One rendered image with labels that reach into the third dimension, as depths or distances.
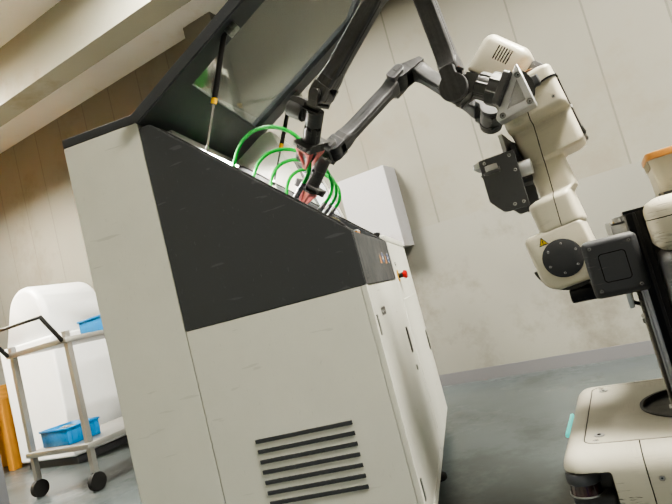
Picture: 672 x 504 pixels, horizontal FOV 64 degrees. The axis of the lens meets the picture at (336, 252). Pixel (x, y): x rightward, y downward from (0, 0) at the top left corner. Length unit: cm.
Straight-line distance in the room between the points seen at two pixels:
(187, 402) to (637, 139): 288
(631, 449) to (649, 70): 263
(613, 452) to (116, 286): 145
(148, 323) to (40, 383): 354
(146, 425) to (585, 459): 124
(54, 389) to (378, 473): 386
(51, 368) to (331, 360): 379
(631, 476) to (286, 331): 92
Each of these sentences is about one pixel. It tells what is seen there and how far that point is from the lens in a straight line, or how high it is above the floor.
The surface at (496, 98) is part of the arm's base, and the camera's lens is 145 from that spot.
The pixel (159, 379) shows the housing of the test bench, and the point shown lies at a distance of 178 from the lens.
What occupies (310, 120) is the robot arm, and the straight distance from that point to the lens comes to 171.
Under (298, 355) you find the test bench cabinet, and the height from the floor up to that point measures 64.
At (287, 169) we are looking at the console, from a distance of 234.
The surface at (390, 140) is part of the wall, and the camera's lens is 392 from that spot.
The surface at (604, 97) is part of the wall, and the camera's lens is 367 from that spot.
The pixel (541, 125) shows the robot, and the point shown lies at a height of 109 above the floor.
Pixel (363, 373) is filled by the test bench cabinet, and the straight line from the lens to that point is 154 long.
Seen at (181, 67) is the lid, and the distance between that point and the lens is 179.
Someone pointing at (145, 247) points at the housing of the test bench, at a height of 108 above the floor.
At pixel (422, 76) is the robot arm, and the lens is 206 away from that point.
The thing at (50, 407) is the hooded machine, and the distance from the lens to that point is 522.
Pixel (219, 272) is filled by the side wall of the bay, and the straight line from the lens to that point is 165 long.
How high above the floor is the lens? 77
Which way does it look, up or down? 5 degrees up
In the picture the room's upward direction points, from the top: 15 degrees counter-clockwise
